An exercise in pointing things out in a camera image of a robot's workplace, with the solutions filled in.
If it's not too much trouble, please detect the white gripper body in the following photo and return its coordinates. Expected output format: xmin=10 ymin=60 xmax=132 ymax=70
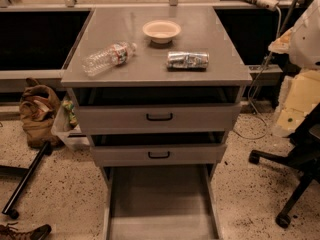
xmin=284 ymin=70 xmax=320 ymax=118

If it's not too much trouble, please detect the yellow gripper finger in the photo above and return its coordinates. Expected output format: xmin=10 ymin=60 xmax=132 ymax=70
xmin=268 ymin=28 xmax=292 ymax=54
xmin=271 ymin=108 xmax=307 ymax=138

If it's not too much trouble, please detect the silver redbull can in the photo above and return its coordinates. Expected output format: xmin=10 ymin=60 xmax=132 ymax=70
xmin=166 ymin=51 xmax=209 ymax=69

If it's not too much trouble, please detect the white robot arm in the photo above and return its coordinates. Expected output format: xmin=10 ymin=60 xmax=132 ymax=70
xmin=268 ymin=0 xmax=320 ymax=137

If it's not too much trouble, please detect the top grey drawer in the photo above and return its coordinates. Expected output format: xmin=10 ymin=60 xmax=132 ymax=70
xmin=75 ymin=104 xmax=241 ymax=135

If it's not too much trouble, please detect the middle grey drawer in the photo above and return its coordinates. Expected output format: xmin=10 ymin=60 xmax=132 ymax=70
xmin=91 ymin=144 xmax=226 ymax=167

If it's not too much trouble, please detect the grey drawer cabinet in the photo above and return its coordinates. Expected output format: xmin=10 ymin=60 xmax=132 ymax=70
xmin=60 ymin=5 xmax=253 ymax=240

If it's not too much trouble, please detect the bottom grey open drawer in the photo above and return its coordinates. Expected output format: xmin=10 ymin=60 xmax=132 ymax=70
xmin=104 ymin=165 xmax=222 ymax=240

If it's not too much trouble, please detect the black office chair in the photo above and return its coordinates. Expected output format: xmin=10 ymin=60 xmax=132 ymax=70
xmin=249 ymin=104 xmax=320 ymax=228

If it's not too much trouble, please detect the white paper bowl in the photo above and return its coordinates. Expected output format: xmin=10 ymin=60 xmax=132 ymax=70
xmin=142 ymin=20 xmax=181 ymax=44

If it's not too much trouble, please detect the clear plastic water bottle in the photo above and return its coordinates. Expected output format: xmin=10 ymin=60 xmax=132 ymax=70
xmin=82 ymin=41 xmax=137 ymax=77

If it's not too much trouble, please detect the green snack package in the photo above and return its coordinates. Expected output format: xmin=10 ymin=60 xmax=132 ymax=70
xmin=62 ymin=100 xmax=78 ymax=127

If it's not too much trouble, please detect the clear plastic bin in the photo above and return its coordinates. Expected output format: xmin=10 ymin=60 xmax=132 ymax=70
xmin=51 ymin=103 xmax=89 ymax=151

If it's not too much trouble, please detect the black chair base leg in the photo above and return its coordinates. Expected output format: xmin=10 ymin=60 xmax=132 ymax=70
xmin=0 ymin=141 xmax=52 ymax=220

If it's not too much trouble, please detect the brown shoe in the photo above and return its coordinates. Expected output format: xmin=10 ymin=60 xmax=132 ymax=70
xmin=0 ymin=223 xmax=52 ymax=240

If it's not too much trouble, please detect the grey cable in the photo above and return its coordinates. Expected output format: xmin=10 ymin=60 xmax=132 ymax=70
xmin=232 ymin=7 xmax=284 ymax=141

